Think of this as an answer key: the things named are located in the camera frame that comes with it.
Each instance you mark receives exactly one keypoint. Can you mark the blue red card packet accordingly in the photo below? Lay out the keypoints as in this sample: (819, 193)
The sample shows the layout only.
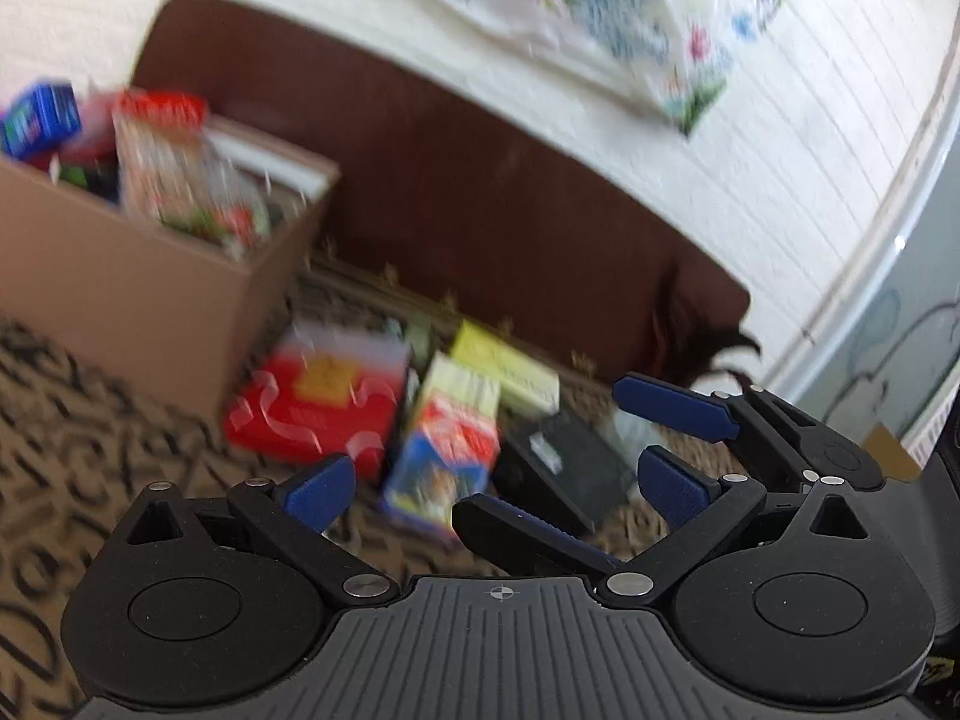
(442, 457)

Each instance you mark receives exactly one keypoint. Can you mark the tan cardboard piece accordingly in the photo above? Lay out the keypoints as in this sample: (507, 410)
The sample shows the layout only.
(892, 457)

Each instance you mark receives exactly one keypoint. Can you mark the letter print rug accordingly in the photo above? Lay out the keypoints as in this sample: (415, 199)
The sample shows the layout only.
(75, 465)

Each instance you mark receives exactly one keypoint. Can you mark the floral plastic bag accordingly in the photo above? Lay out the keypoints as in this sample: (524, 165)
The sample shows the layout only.
(600, 7)

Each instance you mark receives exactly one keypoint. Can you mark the brown cardboard box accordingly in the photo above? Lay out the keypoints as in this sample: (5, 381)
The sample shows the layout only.
(127, 300)

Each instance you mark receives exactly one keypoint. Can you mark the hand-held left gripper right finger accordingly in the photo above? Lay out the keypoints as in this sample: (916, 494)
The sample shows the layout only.
(675, 487)

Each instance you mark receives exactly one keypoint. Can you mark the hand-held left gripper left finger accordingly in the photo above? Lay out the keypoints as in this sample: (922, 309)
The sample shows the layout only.
(322, 491)

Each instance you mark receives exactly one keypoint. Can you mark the dark tassel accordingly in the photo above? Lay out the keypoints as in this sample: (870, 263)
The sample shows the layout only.
(697, 345)

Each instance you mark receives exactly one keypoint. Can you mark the white flat book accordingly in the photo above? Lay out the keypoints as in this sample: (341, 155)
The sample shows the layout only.
(270, 157)

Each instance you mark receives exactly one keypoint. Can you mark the red box with ribbon print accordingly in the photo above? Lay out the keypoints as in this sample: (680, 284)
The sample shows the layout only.
(315, 405)

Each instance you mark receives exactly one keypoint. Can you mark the blue carton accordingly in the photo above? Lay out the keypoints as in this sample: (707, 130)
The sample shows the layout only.
(41, 116)

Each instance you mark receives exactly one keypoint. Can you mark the yellow green carton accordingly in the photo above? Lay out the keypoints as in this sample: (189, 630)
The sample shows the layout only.
(510, 367)

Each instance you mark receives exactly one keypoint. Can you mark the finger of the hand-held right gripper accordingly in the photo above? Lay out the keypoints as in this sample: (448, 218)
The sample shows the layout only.
(517, 529)
(667, 405)

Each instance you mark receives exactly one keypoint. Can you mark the red snack packet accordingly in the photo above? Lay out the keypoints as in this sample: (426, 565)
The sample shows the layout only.
(180, 172)

